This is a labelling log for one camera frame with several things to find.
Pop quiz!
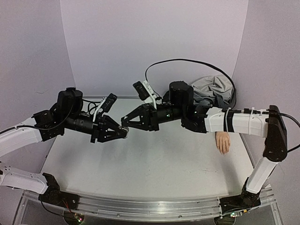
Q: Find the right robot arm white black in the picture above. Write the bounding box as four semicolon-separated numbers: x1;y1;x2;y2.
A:
121;81;288;215

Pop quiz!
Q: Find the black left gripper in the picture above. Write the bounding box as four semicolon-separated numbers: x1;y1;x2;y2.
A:
64;112;127;142

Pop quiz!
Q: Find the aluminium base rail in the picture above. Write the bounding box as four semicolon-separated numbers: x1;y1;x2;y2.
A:
24;187;282;224

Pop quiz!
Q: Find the mannequin hand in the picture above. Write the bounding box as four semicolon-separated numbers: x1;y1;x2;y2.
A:
215;132;231;155

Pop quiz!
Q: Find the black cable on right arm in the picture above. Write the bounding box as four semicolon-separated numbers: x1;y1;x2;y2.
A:
144;58;300;125

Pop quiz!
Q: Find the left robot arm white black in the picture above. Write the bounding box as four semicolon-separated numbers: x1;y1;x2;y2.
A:
0;87;128;205

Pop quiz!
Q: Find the small nail polish bottle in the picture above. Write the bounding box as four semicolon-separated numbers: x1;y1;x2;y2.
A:
120;126;129;133

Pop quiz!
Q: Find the grey crumpled cloth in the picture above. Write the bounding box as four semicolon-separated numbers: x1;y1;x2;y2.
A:
191;75;236;109

